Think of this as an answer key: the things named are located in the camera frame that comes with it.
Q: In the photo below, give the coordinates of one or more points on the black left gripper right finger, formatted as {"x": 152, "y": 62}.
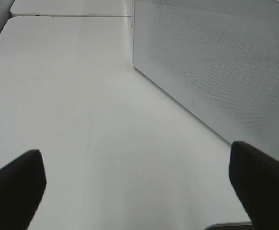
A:
{"x": 255, "y": 178}

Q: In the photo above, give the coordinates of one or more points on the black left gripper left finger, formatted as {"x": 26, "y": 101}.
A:
{"x": 22, "y": 186}

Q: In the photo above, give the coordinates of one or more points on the white microwave door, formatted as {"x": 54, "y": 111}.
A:
{"x": 217, "y": 58}

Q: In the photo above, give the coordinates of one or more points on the white adjacent table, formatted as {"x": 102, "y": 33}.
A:
{"x": 73, "y": 8}

